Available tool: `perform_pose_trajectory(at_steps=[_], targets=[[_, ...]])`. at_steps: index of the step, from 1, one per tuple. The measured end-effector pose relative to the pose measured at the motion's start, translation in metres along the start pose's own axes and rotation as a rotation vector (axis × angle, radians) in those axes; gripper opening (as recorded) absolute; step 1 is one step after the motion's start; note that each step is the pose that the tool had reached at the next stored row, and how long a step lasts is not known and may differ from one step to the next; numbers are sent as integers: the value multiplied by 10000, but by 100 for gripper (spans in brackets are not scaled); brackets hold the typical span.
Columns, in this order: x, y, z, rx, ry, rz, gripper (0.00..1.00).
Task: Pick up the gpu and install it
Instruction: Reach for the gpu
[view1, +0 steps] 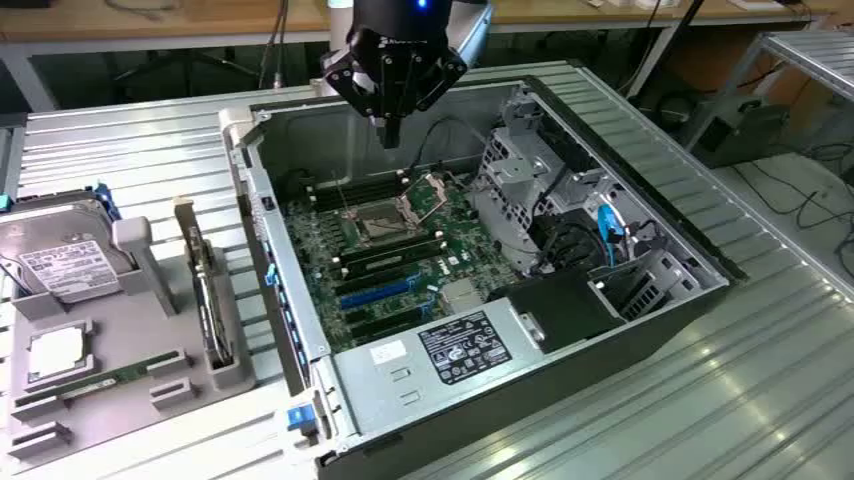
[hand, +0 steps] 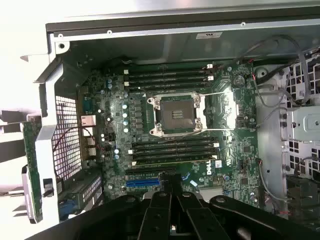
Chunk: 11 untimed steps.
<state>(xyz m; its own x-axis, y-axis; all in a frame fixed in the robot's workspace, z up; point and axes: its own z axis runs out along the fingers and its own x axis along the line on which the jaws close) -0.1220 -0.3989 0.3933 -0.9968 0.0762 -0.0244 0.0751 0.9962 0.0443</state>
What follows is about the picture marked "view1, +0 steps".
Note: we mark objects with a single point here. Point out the silver hard disk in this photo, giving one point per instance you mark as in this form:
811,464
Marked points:
60,260

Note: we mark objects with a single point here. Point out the grey parts rack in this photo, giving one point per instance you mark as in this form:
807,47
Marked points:
133,330

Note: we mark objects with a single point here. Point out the loose green RAM stick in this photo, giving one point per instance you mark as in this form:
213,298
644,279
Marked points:
100,385

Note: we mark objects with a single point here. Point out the small blue case clip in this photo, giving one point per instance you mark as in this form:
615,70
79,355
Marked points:
268,275

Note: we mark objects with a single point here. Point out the CPU socket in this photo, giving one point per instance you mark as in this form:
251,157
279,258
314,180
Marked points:
376,222

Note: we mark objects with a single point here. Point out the blue case latch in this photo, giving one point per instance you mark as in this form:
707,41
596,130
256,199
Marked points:
299,419

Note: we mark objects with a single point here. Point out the silver CPU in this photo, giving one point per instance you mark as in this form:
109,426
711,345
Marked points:
56,357

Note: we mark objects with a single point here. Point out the teal plastic piece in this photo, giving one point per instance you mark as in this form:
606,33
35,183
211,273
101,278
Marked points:
5,201

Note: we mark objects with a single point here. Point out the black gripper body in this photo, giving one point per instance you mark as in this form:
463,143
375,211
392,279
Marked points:
400,30

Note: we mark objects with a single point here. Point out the installed green RAM stick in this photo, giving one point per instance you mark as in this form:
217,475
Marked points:
394,260

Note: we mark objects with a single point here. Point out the metal slat table frame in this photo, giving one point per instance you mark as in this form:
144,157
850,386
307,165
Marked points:
807,50

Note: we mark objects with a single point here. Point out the blue disk bracket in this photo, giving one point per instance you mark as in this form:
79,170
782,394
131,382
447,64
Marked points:
107,200

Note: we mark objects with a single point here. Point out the black expansion slot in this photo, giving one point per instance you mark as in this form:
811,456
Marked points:
387,316
370,284
394,330

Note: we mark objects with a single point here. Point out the black RAM slot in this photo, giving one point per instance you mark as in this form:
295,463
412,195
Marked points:
360,196
387,246
356,186

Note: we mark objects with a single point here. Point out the silver disk bay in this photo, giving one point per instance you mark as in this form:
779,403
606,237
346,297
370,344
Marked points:
667,280

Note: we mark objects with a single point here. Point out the silver chipset heatsink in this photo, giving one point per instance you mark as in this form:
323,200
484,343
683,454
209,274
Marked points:
460,297

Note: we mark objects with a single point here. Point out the graphics card with metal bracket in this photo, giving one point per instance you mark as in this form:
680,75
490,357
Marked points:
209,300

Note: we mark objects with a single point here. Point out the blue expansion slot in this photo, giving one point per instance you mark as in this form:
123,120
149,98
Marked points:
374,296

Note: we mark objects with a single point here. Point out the grey power supply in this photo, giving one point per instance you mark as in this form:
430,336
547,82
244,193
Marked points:
387,390

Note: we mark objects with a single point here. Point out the silver drive cage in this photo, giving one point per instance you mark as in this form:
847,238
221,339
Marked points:
514,175

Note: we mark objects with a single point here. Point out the wooden desk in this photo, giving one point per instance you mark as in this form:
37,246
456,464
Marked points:
100,25

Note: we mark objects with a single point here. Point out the open grey PC case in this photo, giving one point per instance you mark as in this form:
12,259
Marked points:
307,120

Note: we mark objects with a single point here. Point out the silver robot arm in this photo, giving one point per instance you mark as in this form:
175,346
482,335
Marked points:
475,30

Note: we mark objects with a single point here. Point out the metal socket cover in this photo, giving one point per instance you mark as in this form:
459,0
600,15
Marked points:
423,197

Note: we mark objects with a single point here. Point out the black box on floor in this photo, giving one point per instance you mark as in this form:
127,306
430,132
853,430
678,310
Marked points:
741,135

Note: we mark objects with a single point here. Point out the black plastic shroud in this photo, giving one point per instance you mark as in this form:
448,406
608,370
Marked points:
554,310

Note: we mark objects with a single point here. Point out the green motherboard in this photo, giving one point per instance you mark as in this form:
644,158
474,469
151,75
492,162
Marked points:
460,250

